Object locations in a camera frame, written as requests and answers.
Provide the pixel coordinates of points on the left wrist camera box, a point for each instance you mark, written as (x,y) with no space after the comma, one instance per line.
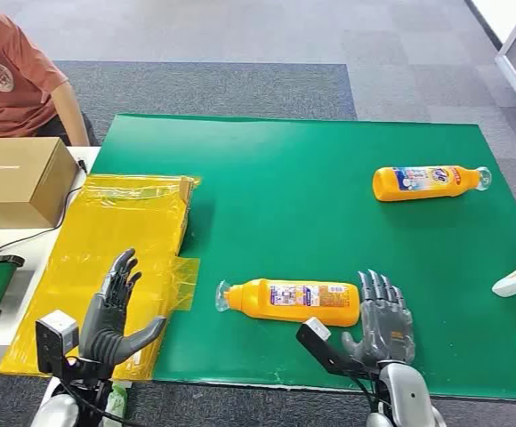
(55,342)

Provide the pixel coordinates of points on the person's forearm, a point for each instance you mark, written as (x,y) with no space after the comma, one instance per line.
(72,115)

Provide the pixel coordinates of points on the orange bottle with clear cap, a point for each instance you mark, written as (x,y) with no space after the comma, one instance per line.
(293,302)
(422,182)

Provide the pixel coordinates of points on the person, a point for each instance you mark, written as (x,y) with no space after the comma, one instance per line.
(8,82)

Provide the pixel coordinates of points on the brown cardboard box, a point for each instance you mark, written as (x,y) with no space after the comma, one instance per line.
(17,180)

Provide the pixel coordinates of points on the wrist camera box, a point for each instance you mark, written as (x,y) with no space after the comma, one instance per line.
(322,345)
(55,342)

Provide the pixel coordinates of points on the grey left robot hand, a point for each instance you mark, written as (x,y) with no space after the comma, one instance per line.
(104,327)

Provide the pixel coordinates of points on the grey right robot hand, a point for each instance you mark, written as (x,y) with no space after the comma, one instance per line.
(384,327)

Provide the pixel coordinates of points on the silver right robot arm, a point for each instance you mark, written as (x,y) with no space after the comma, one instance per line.
(407,395)

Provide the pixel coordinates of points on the green table mat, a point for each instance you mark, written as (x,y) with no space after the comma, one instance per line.
(293,206)

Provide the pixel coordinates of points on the white side table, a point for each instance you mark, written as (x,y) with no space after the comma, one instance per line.
(26,259)

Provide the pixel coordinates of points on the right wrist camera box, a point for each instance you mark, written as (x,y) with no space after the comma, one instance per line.
(322,345)

